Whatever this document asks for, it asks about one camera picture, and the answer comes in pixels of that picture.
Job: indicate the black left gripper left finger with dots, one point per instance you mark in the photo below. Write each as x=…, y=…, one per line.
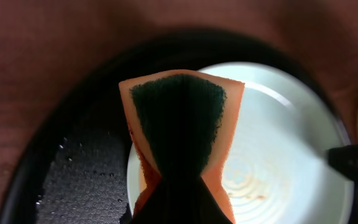
x=156, y=206

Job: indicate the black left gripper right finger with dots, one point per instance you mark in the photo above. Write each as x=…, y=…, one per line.
x=206, y=208

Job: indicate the mint plate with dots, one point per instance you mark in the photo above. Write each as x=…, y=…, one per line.
x=275, y=171

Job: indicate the yellow green scrub sponge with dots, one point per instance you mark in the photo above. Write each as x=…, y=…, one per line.
x=182, y=124

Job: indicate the black round serving tray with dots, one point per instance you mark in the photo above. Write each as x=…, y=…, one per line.
x=74, y=169

